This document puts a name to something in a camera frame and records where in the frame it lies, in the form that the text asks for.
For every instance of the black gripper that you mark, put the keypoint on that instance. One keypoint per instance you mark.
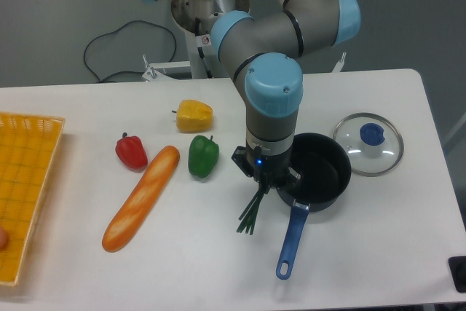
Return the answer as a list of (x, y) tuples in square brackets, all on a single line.
[(273, 170)]

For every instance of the green onion bunch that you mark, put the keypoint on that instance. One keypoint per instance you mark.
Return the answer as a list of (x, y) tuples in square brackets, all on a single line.
[(249, 215)]

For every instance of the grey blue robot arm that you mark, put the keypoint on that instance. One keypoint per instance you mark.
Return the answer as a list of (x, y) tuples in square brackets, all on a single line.
[(260, 57)]

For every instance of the green bell pepper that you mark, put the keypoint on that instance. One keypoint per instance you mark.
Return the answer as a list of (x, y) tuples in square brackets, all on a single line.
[(203, 156)]

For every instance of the yellow bell pepper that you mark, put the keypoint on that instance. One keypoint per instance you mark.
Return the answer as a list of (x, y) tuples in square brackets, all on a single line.
[(193, 116)]

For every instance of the orange baguette bread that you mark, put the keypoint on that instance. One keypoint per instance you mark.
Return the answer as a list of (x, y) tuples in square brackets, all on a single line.
[(130, 217)]

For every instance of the glass lid blue knob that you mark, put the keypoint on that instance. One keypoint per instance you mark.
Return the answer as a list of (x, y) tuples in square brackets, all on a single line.
[(373, 144)]

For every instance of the red bell pepper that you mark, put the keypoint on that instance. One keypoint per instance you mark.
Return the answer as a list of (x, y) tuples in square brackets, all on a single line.
[(131, 152)]

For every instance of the black corner device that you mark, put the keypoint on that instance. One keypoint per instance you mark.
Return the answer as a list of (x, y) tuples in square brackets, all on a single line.
[(457, 266)]

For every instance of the yellow woven basket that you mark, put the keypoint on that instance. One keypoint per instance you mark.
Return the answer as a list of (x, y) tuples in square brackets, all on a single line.
[(28, 147)]

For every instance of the brown egg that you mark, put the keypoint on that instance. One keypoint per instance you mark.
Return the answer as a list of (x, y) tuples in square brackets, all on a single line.
[(4, 238)]

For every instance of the black pot blue handle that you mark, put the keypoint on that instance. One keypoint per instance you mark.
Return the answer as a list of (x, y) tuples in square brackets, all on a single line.
[(326, 173)]

